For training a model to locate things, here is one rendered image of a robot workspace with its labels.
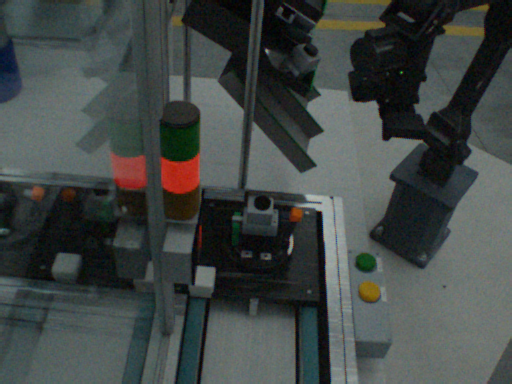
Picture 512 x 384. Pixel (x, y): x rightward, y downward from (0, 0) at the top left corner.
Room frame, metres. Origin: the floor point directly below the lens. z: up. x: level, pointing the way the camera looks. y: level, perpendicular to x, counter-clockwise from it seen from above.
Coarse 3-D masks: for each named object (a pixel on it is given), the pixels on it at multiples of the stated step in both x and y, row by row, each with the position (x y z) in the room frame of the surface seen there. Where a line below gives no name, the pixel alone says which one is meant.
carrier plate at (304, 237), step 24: (216, 216) 0.76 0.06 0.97; (312, 216) 0.78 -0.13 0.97; (216, 240) 0.69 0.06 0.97; (312, 240) 0.72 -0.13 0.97; (216, 264) 0.63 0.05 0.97; (288, 264) 0.65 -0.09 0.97; (312, 264) 0.66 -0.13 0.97; (216, 288) 0.58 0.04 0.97; (240, 288) 0.58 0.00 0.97; (264, 288) 0.59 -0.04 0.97; (288, 288) 0.59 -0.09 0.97; (312, 288) 0.60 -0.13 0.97
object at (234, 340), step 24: (192, 312) 0.54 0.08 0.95; (216, 312) 0.56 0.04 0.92; (240, 312) 0.57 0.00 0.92; (264, 312) 0.57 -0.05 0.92; (288, 312) 0.58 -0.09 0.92; (312, 312) 0.56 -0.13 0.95; (168, 336) 0.48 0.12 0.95; (192, 336) 0.49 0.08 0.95; (216, 336) 0.51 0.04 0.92; (240, 336) 0.52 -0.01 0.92; (264, 336) 0.52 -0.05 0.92; (288, 336) 0.53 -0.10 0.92; (312, 336) 0.51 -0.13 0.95; (168, 360) 0.43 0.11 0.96; (192, 360) 0.44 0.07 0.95; (216, 360) 0.46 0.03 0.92; (240, 360) 0.47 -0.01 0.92; (264, 360) 0.47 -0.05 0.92; (288, 360) 0.48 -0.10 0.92; (312, 360) 0.46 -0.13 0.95
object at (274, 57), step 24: (192, 0) 0.93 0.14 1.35; (216, 0) 1.05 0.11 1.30; (240, 0) 1.04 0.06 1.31; (264, 0) 1.04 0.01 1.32; (192, 24) 0.93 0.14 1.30; (216, 24) 0.92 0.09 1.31; (240, 24) 0.91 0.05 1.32; (264, 24) 1.03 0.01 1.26; (240, 48) 0.91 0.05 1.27; (264, 48) 0.91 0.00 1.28; (288, 48) 1.03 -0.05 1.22; (264, 72) 0.90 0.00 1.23
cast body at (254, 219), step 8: (248, 200) 0.70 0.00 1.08; (256, 200) 0.69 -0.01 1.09; (264, 200) 0.69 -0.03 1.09; (272, 200) 0.70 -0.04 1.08; (248, 208) 0.68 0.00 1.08; (256, 208) 0.68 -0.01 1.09; (264, 208) 0.68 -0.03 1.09; (272, 208) 0.68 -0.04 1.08; (240, 216) 0.69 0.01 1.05; (248, 216) 0.67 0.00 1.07; (256, 216) 0.67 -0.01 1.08; (264, 216) 0.67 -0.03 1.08; (272, 216) 0.67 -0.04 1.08; (232, 224) 0.68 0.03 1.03; (240, 224) 0.68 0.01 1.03; (248, 224) 0.67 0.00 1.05; (256, 224) 0.67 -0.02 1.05; (264, 224) 0.67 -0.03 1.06; (272, 224) 0.67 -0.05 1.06; (248, 232) 0.67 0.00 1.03; (256, 232) 0.67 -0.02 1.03; (264, 232) 0.67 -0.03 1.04; (272, 232) 0.67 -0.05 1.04
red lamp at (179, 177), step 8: (192, 160) 0.48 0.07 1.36; (168, 168) 0.47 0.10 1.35; (176, 168) 0.47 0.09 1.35; (184, 168) 0.47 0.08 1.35; (192, 168) 0.48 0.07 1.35; (168, 176) 0.47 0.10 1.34; (176, 176) 0.47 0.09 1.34; (184, 176) 0.47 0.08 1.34; (192, 176) 0.48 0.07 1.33; (168, 184) 0.47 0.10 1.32; (176, 184) 0.47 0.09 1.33; (184, 184) 0.47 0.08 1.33; (192, 184) 0.48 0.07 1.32; (176, 192) 0.47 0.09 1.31; (184, 192) 0.47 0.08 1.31
